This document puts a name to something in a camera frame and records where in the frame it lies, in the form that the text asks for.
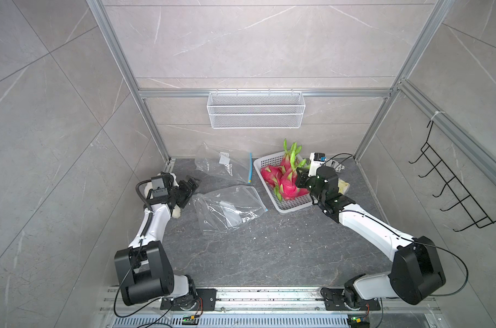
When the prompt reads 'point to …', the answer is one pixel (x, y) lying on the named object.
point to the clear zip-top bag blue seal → (230, 163)
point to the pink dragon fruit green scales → (295, 150)
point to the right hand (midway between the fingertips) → (298, 167)
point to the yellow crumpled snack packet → (343, 186)
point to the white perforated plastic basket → (301, 201)
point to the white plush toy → (176, 212)
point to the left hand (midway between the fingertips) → (197, 183)
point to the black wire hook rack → (459, 201)
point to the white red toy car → (337, 166)
